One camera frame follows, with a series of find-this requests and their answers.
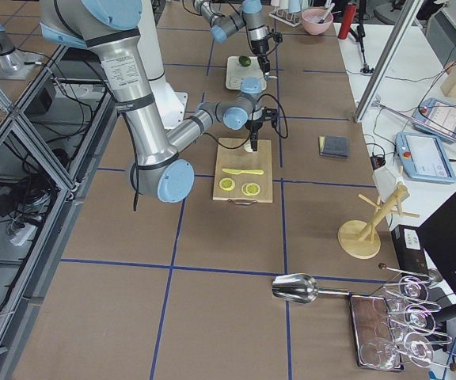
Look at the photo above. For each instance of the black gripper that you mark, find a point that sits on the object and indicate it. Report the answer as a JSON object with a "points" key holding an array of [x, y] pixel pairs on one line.
{"points": [[256, 127], [260, 48]]}

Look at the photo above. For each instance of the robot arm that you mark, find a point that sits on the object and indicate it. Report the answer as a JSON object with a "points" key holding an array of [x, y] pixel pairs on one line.
{"points": [[110, 30], [248, 16]]}

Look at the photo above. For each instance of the pink bowl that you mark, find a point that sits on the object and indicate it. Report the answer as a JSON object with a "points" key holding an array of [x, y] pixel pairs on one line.
{"points": [[314, 22]]}

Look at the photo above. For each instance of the green avocado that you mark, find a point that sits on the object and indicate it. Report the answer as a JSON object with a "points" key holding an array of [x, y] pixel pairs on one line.
{"points": [[244, 61]]}

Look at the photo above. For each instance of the bamboo cutting board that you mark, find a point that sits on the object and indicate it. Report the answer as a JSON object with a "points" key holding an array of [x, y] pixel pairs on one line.
{"points": [[231, 154]]}

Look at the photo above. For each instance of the white bear tray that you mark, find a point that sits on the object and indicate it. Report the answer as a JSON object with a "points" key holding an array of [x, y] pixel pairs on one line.
{"points": [[236, 73]]}

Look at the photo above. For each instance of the yellow plastic knife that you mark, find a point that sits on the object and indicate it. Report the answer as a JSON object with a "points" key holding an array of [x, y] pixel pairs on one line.
{"points": [[257, 172]]}

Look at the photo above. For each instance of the lemon slice top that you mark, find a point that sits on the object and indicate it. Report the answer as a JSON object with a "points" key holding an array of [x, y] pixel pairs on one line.
{"points": [[227, 184]]}

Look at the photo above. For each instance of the white dish rack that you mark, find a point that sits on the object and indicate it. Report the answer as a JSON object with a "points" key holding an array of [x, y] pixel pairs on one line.
{"points": [[286, 11]]}

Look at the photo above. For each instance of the yellow sponge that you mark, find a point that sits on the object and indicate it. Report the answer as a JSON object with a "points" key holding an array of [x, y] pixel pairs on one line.
{"points": [[321, 141]]}

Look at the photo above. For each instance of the grey cloth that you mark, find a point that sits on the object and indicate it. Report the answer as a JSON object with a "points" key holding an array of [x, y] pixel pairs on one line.
{"points": [[336, 147]]}

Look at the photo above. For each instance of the red bottle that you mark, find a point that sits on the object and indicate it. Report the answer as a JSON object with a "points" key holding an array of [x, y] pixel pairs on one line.
{"points": [[348, 18]]}

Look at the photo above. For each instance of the wooden mug tree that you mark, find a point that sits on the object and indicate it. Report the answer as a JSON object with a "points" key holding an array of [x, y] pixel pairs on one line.
{"points": [[360, 239]]}

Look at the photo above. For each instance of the metal scoop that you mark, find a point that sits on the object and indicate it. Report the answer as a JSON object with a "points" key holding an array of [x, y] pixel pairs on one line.
{"points": [[301, 288]]}

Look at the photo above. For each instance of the teach pendant near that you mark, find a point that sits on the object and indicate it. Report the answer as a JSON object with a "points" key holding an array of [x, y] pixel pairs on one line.
{"points": [[423, 158]]}

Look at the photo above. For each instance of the teach pendant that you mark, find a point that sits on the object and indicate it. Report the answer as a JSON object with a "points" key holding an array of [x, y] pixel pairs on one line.
{"points": [[438, 118], [423, 158]]}

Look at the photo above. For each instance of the teach pendant far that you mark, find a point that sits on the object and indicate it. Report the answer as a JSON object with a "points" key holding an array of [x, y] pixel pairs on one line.
{"points": [[438, 118]]}

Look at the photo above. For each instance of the glass rack tray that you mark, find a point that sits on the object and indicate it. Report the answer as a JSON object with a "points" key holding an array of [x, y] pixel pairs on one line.
{"points": [[369, 319]]}

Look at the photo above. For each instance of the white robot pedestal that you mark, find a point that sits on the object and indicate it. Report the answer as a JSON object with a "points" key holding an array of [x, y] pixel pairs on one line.
{"points": [[171, 104]]}

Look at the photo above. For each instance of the aluminium frame post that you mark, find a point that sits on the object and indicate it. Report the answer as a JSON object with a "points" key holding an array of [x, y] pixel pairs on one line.
{"points": [[405, 20]]}

